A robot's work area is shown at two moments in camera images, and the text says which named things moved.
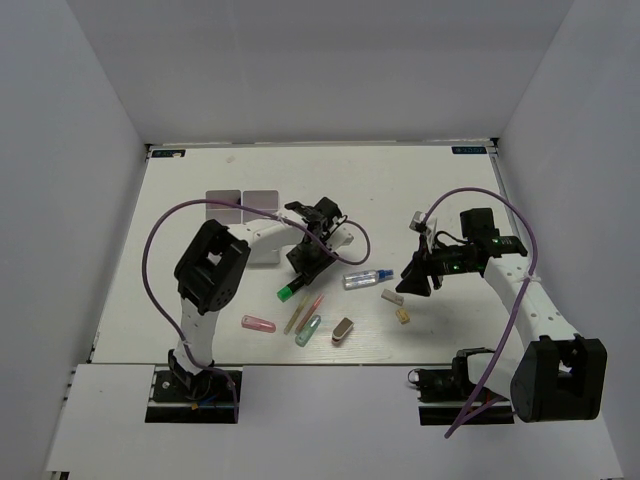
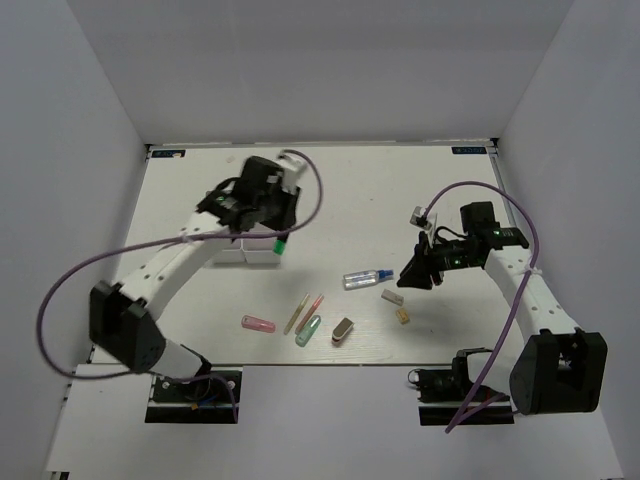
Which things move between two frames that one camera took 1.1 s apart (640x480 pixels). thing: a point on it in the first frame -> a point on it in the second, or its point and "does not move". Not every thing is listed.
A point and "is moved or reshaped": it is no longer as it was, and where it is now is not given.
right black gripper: (423, 264) does not move
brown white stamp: (341, 330) does not move
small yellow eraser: (402, 315) does not move
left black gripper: (318, 266) -> (288, 217)
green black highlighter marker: (288, 290) is moved or reshaped
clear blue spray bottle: (362, 278) does not move
